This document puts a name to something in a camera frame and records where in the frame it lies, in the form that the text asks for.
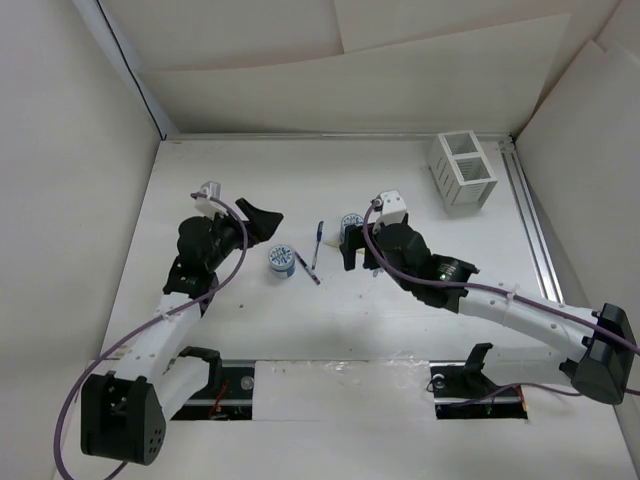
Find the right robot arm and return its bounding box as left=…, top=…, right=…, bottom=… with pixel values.
left=340, top=220, right=639, bottom=407

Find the blue patterned tape roll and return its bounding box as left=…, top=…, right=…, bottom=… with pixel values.
left=268, top=244, right=296, bottom=279
left=339, top=213, right=364, bottom=243

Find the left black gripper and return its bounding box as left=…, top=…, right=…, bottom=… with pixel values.
left=205, top=199, right=281, bottom=271

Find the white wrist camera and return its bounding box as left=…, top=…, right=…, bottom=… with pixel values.
left=374, top=190, right=407, bottom=228
left=191, top=181, right=226, bottom=219

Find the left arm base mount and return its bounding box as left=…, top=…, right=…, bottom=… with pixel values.
left=170, top=346, right=256, bottom=421

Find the white two-compartment organizer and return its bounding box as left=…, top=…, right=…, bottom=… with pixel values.
left=427, top=130, right=498, bottom=216

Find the blue gel pen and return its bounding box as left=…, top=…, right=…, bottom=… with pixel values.
left=311, top=220, right=324, bottom=270

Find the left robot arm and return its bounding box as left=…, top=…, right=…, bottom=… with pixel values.
left=80, top=193, right=284, bottom=465

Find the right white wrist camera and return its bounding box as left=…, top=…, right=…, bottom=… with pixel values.
left=374, top=190, right=407, bottom=228

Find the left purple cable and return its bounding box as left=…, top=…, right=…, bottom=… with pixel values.
left=53, top=193, right=250, bottom=480

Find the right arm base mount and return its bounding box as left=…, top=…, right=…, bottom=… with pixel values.
left=425, top=343, right=528, bottom=420

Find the purple ink refill pen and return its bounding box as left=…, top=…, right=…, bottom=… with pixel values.
left=294, top=250, right=321, bottom=286

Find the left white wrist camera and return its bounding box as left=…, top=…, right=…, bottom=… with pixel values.
left=191, top=181, right=226, bottom=219

